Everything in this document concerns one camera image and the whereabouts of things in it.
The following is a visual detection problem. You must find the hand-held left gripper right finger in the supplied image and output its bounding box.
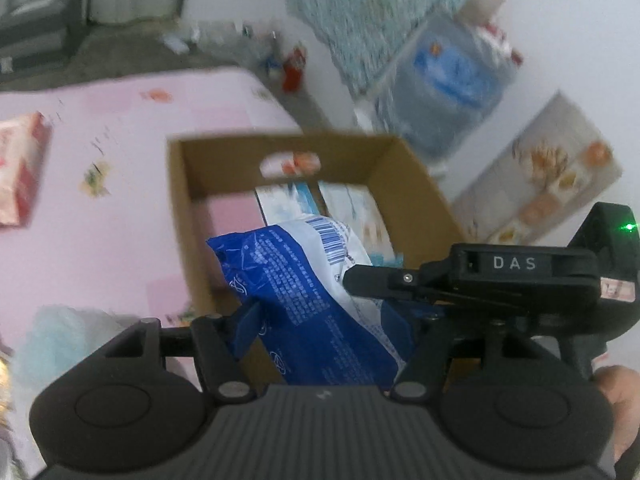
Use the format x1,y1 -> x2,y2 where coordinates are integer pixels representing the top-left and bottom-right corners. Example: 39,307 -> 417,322
392,314 -> 566,401

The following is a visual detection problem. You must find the person's right hand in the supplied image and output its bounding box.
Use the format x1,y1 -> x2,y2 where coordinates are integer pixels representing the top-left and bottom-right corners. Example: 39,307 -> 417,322
595,366 -> 640,466

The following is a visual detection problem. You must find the pink wet wipes pack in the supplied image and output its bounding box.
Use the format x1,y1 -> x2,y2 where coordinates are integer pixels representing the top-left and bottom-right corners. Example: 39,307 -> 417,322
0,111 -> 52,227

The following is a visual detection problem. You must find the cardboard box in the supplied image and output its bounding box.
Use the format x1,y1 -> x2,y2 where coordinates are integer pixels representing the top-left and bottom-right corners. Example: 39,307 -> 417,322
166,132 -> 466,386

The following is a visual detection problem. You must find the red bottle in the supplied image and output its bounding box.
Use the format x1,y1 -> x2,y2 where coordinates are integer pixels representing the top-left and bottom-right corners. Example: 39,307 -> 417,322
281,46 -> 309,93

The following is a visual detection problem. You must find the white floral tissue pack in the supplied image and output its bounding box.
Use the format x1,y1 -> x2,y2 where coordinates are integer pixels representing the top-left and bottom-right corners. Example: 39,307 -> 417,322
317,182 -> 401,263

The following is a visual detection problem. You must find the teal floral cloth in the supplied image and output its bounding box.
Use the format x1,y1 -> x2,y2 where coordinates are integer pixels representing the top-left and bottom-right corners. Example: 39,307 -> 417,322
281,0 -> 501,101

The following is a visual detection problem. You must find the pile of plastic bottles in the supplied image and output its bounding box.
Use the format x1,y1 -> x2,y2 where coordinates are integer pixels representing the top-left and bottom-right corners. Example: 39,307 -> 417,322
162,17 -> 281,73

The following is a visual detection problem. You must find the white red bag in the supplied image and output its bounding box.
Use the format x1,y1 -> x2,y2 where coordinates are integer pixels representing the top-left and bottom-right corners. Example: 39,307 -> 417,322
465,0 -> 526,68

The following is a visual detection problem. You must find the grey bench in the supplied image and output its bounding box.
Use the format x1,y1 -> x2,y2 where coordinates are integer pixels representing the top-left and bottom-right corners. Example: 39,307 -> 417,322
0,0 -> 85,78

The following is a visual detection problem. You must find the pink patchwork bed sheet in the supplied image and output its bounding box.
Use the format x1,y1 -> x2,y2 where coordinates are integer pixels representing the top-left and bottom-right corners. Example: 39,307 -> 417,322
0,67 -> 303,480

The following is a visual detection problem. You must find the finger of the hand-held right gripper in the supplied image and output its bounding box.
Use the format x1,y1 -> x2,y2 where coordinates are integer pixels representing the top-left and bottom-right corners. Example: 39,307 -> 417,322
342,260 -> 453,307

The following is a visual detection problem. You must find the white blue tissue pack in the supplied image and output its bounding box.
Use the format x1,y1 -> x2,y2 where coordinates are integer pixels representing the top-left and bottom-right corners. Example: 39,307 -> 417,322
255,182 -> 326,226

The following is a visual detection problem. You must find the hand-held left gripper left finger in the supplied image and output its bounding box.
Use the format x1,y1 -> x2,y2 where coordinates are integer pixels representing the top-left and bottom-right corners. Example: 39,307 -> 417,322
105,302 -> 263,403

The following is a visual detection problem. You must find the white plastic bag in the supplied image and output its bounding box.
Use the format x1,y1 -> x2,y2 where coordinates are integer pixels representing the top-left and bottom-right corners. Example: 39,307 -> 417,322
12,304 -> 133,386

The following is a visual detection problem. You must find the flower print panel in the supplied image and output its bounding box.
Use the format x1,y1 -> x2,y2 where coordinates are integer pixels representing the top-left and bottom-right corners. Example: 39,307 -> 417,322
450,90 -> 626,246

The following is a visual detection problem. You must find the large water jug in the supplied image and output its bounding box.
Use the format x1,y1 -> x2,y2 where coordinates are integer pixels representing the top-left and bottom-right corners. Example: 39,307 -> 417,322
380,10 -> 523,161

